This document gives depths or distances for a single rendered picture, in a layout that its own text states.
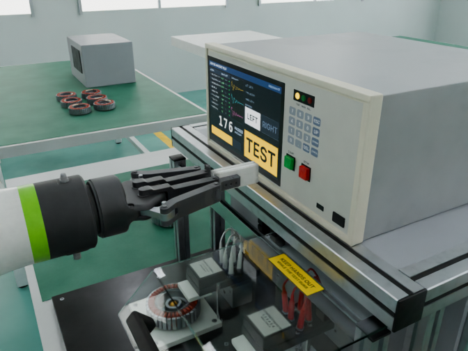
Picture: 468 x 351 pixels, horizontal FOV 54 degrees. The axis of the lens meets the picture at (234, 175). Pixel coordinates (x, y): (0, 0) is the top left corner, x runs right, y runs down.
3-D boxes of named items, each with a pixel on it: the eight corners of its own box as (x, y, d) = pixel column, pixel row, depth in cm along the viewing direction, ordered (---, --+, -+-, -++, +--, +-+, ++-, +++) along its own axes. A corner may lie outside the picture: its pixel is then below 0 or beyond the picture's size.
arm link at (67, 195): (38, 196, 48) (27, 165, 55) (56, 285, 53) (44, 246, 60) (97, 184, 50) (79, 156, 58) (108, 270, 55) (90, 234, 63)
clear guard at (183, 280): (186, 463, 45) (183, 423, 43) (118, 315, 64) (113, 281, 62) (415, 343, 60) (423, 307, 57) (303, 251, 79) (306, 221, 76)
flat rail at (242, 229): (365, 354, 57) (368, 336, 56) (175, 173, 106) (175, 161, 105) (372, 351, 58) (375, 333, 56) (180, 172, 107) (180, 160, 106)
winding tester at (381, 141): (351, 247, 60) (370, 95, 52) (207, 143, 95) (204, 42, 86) (525, 184, 78) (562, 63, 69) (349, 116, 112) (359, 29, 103)
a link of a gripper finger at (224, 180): (204, 180, 62) (214, 189, 60) (237, 173, 64) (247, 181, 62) (205, 191, 63) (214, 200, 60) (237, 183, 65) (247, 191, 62)
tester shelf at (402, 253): (393, 333, 53) (400, 302, 51) (171, 145, 106) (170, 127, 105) (595, 233, 72) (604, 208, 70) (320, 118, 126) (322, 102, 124)
